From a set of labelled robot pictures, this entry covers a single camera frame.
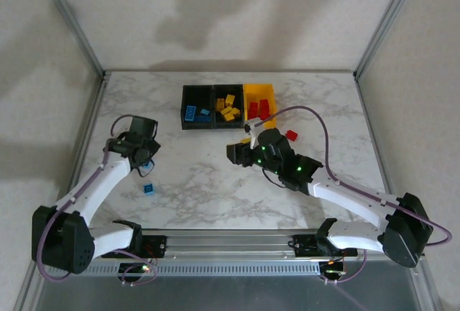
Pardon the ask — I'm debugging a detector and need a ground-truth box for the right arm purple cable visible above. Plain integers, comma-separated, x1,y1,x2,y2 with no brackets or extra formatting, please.
260,105,453,285

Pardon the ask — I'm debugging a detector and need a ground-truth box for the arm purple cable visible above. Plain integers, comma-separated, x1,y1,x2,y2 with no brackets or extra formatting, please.
35,113,159,287
260,105,453,285

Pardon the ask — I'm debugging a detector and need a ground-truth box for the aluminium frame post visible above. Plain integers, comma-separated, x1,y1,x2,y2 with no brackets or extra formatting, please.
33,0,107,78
353,0,421,78

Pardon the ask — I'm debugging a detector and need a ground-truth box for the aluminium mounting rail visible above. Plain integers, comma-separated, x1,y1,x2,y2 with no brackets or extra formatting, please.
86,229,422,262

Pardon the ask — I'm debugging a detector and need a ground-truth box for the grey metal panel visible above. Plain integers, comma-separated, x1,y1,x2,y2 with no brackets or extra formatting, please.
21,274,432,311

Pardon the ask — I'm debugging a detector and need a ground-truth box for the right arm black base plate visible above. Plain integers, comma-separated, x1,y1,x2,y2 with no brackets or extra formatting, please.
293,233,359,258

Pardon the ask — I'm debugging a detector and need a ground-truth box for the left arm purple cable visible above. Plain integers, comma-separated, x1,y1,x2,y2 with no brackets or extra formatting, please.
35,113,159,287

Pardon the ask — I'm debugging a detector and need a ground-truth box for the aluminium table side rail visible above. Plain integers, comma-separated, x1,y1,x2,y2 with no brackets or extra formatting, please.
14,72,111,311
354,72,446,311

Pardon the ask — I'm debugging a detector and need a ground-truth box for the slotted metal cable duct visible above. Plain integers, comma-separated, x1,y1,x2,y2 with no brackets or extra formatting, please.
42,261,323,278

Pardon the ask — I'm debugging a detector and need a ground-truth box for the black plastic bin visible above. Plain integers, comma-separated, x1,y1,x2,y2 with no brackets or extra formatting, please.
180,84,216,131
212,83,247,131

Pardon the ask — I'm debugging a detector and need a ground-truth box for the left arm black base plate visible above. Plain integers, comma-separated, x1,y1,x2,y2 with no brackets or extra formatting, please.
101,234,168,259

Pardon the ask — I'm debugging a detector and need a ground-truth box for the yellow plastic bin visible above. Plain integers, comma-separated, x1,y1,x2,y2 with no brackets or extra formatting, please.
243,83,280,129

